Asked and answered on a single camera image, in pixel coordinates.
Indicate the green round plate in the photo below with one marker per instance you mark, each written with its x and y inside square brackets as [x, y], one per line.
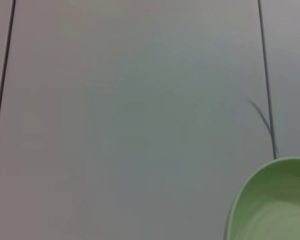
[272, 200]

